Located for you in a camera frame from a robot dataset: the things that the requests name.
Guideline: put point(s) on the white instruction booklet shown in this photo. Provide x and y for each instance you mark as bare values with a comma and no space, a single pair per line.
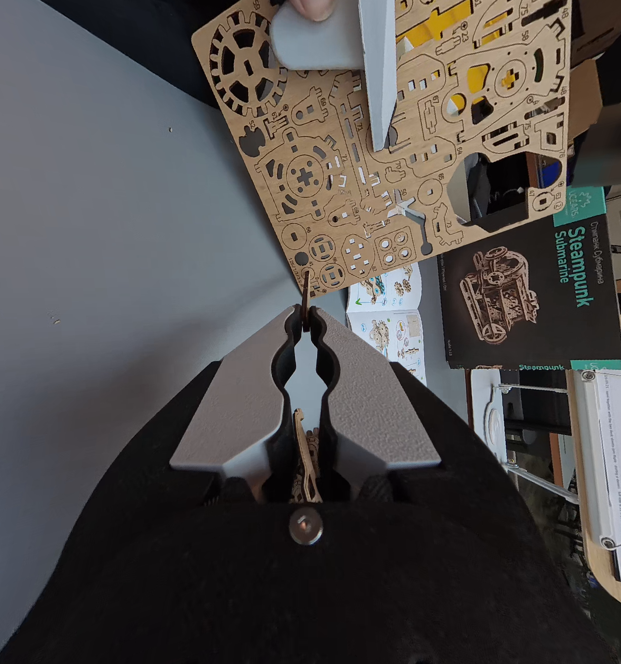
388,332

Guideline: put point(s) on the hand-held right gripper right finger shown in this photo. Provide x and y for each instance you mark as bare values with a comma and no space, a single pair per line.
377,410

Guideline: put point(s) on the white stand base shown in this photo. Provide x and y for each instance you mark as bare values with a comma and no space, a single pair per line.
489,415

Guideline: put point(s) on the assembled wooden puzzle model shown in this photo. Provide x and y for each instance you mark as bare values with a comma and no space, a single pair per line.
306,461

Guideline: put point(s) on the brown cardboard box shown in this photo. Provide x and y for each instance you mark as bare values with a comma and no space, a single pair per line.
585,98

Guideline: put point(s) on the thin wooden puzzle piece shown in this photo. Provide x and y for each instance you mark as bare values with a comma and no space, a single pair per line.
305,306

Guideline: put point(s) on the person's dark pants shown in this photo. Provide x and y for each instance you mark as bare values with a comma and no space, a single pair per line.
134,31

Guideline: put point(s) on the black puzzle box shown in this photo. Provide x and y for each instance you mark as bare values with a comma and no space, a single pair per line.
528,321

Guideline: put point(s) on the yellow object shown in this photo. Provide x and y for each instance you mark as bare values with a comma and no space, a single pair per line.
440,23

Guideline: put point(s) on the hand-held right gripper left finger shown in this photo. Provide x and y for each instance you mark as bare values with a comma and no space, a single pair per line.
227,410

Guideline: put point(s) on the person's left hand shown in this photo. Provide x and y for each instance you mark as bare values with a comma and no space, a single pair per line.
313,8

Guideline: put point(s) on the laser-cut plywood puzzle sheet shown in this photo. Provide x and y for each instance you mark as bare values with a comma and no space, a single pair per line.
318,228

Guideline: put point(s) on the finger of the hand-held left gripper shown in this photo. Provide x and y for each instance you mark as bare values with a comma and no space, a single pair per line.
378,67

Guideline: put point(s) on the grey desk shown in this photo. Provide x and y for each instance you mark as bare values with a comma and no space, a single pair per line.
108,259

